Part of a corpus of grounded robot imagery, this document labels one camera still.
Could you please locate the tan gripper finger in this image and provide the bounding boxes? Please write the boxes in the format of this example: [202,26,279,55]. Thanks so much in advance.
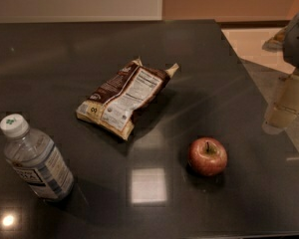
[276,71,299,114]
[262,104,297,134]

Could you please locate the red apple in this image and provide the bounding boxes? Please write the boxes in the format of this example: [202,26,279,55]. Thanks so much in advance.
[187,137,227,176]

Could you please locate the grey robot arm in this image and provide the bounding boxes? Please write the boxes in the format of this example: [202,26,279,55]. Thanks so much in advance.
[262,11,299,134]

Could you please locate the clear plastic water bottle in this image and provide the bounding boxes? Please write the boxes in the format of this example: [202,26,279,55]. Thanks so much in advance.
[0,114,74,201]

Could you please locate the brown snack bag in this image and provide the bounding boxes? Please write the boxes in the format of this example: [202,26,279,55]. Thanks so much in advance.
[76,59,179,140]

